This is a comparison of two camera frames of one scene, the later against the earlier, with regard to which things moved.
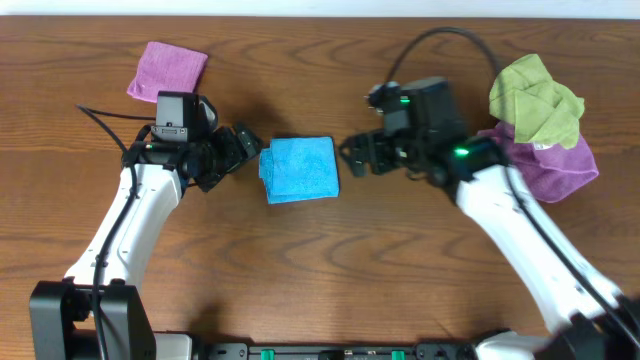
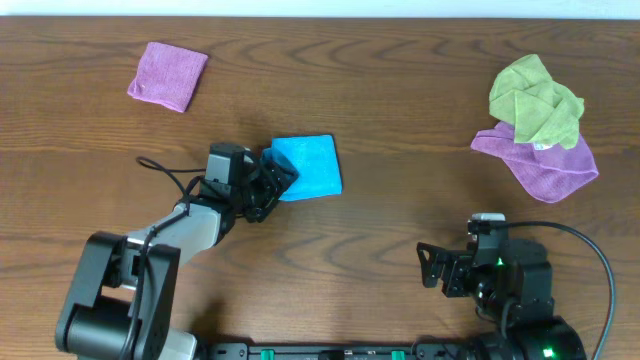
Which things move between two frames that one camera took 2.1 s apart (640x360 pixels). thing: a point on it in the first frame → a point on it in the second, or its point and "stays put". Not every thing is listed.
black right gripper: [370, 153] → [451, 273]
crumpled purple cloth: [554, 172] stays put
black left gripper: [232, 150] → [267, 185]
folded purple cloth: [167, 68] stays put
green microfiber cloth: [526, 95] stays put
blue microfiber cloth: [298, 169] stays put
